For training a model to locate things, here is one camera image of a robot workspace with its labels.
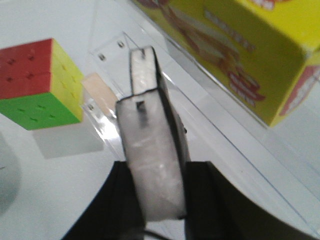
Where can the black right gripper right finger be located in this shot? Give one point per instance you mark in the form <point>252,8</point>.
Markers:
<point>178,133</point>

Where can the white padded right gripper left finger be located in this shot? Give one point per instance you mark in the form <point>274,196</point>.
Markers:
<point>147,141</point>

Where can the clear acrylic right shelf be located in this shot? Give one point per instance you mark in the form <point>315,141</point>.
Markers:
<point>276,167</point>

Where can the yellow nabati wafer box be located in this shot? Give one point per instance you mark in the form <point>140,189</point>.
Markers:
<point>266,52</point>

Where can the multicolour rubiks cube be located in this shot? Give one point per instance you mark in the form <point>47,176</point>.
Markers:
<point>40,85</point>

